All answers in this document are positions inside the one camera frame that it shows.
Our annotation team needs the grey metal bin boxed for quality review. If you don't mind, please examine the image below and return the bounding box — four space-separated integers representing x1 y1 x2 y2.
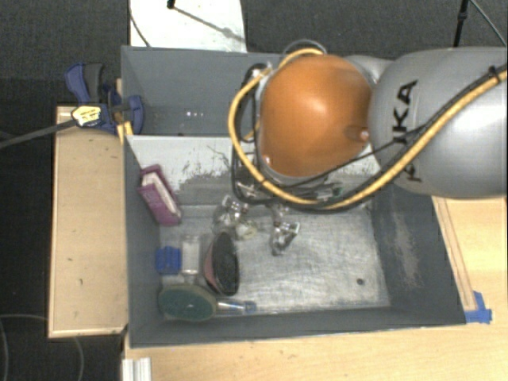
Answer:
120 44 468 348

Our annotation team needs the pale wood board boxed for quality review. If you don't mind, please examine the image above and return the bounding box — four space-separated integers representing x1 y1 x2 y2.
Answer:
47 103 130 339

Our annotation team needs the clear glass jar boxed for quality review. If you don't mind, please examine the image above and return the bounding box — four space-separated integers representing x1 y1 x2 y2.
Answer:
180 234 202 278

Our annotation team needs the dark green round disc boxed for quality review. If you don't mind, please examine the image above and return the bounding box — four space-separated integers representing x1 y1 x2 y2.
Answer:
157 283 217 322

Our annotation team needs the blue ribbed block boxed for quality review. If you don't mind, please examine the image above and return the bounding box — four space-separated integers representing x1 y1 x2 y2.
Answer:
154 245 183 275

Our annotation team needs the purple box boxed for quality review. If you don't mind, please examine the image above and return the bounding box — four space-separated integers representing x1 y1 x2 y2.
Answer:
137 164 183 227

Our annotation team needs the small pale lump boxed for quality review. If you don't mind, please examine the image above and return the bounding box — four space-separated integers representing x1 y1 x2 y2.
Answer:
237 222 259 241

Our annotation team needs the black and red-brown oval brush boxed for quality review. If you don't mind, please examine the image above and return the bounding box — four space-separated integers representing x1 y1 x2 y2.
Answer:
202 231 241 298

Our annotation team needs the silver and blue pen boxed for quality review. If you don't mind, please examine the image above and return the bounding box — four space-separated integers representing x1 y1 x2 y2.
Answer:
216 298 257 316

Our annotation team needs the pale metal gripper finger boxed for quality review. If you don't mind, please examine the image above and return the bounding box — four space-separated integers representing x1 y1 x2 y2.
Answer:
214 194 250 234
269 206 301 257

